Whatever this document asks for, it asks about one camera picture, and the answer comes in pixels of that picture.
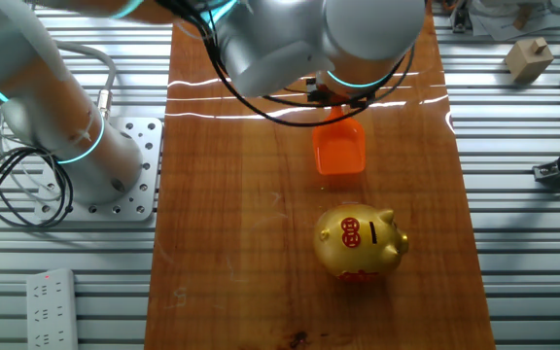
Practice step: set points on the white power strip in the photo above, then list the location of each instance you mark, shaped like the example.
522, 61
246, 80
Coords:
51, 311

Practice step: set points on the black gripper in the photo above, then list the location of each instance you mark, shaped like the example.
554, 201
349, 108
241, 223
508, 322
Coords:
320, 93

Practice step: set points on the wooden board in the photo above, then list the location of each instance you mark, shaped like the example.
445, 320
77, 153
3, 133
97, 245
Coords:
236, 219

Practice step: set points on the golden piggy bank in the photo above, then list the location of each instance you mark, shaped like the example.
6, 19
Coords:
358, 253

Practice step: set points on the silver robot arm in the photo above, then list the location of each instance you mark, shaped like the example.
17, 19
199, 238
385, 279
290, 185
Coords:
280, 44

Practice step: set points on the white paper sheets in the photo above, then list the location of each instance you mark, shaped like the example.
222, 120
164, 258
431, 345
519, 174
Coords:
503, 24

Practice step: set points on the orange green toy shovel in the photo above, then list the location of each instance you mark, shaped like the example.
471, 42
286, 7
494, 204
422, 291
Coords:
338, 150

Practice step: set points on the small wooden stick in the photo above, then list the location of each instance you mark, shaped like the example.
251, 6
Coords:
521, 17

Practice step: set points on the silver camera on stand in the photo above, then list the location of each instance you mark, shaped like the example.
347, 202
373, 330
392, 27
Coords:
460, 19

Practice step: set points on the wooden block with knob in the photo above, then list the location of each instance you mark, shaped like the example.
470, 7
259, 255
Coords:
528, 60

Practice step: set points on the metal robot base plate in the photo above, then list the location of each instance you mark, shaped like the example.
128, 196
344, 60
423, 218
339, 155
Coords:
139, 194

